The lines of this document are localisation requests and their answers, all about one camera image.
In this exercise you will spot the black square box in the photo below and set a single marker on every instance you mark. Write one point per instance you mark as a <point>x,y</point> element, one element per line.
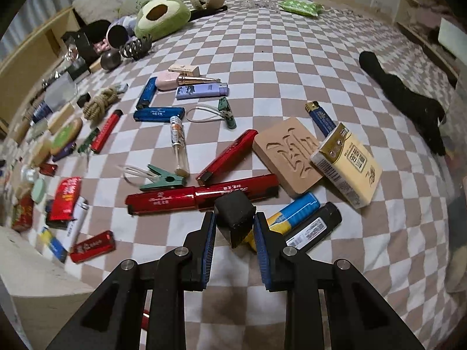
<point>85,49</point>

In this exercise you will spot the mint round compact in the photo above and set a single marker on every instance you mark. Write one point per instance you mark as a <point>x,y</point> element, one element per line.
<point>39,190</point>

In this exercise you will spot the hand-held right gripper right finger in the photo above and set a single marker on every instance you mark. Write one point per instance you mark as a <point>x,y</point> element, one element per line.
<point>261,251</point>

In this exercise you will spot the blue lighter with gold top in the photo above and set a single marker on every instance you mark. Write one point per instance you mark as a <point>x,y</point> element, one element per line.
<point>321,118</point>

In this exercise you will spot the dark blue wide lighter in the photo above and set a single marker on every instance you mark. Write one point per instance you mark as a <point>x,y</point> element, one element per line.
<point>158,114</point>

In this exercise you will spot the beige slim box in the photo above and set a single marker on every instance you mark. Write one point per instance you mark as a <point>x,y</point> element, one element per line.
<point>184,68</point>

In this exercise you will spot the grey metal cup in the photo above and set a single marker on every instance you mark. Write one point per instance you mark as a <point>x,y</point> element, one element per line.
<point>110,60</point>

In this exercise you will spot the light blue lighter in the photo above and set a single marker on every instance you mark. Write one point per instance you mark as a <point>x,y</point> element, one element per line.
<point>202,91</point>

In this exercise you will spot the white fluffy pillow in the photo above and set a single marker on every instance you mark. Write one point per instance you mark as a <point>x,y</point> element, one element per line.
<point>96,5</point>

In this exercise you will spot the small red lighter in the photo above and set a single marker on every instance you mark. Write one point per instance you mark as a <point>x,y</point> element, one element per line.
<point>93,247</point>

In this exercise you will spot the carved wooden block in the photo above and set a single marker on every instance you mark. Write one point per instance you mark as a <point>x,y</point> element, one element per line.
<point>288,153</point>

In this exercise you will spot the glass perfume vial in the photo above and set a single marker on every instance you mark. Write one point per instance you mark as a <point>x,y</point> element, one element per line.
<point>179,146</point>

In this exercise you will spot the green peg with white loop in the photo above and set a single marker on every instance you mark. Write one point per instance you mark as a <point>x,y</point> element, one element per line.
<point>87,142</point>
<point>227,113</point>
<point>164,180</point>

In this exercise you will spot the black sock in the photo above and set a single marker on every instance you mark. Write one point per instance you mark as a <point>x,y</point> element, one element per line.
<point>401,94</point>

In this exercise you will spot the green frog coaster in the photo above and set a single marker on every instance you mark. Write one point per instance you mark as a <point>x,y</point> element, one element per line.
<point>65,136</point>

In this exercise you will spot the purple plush toy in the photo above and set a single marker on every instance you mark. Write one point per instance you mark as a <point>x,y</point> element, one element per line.
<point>126,22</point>

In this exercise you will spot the black lighter blue yellow label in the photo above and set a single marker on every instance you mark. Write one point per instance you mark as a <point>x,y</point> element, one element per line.
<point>53,244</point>

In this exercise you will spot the purple lighter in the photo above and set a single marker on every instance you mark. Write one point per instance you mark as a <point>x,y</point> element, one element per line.
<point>64,152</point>

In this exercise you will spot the green polka-dot pouch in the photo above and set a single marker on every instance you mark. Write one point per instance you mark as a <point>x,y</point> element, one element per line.
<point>301,6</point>

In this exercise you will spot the wall socket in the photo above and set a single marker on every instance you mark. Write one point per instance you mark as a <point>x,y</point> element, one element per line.
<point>376,4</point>

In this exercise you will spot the black hair claw clip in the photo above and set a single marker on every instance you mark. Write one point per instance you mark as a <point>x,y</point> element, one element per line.
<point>137,47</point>

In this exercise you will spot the long red metal tube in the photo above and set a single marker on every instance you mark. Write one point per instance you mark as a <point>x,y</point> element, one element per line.
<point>200,195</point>

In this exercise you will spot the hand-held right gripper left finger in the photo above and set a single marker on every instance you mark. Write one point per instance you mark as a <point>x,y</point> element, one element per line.
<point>208,251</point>

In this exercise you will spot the yellow and blue lighter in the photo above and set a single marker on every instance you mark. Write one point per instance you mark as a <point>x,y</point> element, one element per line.
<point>288,213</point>

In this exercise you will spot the red sachet pack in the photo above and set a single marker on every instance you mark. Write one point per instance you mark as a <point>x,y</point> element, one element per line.
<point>65,197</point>

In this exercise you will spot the large wooden oval box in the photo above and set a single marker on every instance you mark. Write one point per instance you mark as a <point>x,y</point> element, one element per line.
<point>42,151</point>

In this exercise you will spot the yellow cigarette pack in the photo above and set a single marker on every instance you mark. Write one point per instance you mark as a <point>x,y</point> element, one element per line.
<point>346,164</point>

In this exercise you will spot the wooden bedside shelf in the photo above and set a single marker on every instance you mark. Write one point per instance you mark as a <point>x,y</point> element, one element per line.
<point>33,54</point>

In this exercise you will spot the black lighter white label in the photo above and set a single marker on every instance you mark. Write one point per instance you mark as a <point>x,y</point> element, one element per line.
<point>315,228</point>

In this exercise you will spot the pink case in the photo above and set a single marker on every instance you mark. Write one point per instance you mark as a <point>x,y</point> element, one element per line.
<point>167,80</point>

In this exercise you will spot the white curtain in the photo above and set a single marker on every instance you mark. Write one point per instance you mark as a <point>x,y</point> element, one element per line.
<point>36,7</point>

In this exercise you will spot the white storage box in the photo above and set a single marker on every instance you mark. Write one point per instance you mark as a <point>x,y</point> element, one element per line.
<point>36,299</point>

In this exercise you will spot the clear plastic package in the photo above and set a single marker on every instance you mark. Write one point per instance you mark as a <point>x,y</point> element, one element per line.
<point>259,4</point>

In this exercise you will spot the plain black lighter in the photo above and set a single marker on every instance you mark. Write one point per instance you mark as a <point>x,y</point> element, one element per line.
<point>58,222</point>

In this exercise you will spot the blue bottle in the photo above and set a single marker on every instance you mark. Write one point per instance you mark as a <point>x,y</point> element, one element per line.
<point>40,111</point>

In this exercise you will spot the flat black box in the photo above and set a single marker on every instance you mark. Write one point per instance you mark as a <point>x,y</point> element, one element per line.
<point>78,73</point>

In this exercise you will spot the translucent plastic box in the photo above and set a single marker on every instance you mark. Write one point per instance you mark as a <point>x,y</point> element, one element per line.
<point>62,93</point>

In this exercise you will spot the small black block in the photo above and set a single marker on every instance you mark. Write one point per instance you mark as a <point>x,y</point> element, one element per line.
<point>235,211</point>

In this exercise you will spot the short red metal tube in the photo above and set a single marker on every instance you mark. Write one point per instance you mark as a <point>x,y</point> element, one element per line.
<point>228,156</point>

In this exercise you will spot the pile of clothes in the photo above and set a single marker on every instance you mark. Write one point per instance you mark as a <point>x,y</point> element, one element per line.
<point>427,14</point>

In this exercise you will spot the small wooden oval box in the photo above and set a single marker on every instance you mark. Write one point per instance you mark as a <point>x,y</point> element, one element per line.
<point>96,65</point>

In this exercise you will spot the medium wooden oval box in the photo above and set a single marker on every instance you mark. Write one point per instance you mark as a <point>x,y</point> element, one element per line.
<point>60,116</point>

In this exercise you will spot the black bag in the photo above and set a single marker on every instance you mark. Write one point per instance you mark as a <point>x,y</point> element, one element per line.
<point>93,29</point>

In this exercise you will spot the small black wedge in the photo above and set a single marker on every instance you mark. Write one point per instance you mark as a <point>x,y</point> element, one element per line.
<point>84,100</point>

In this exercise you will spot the avocado plush toy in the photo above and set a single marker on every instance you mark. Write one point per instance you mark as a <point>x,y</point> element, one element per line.
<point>162,16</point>

